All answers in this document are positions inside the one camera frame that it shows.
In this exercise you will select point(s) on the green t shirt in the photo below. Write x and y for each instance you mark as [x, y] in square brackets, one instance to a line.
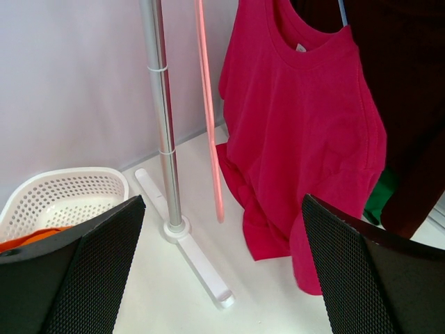
[381, 193]

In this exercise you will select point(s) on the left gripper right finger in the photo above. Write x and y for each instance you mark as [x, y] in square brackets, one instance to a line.
[373, 281]

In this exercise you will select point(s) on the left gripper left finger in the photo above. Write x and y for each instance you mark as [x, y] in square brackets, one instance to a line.
[73, 281]

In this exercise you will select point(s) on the pink wire hanger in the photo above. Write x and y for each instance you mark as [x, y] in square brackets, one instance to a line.
[208, 109]

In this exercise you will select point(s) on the orange t shirt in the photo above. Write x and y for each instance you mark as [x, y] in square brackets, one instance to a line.
[31, 238]

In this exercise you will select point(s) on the maroon t shirt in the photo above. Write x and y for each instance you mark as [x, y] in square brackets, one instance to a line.
[401, 46]

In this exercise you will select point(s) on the white perforated plastic basket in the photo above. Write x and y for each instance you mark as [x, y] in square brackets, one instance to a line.
[60, 199]

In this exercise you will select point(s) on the blue wire hanger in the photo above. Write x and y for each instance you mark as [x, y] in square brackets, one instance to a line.
[342, 11]

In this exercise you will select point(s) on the silver clothes rack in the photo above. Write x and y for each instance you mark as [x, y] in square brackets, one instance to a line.
[176, 229]

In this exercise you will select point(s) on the pink t shirt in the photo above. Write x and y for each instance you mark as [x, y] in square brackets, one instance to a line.
[301, 119]

